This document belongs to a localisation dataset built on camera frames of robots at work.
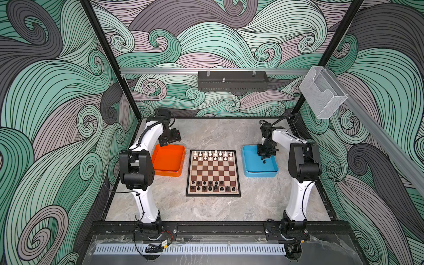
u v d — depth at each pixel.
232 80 0.97
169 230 0.73
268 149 0.86
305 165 0.55
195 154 0.98
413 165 0.51
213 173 0.90
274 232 0.73
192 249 0.70
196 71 0.93
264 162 0.96
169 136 0.80
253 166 0.96
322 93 0.79
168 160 0.93
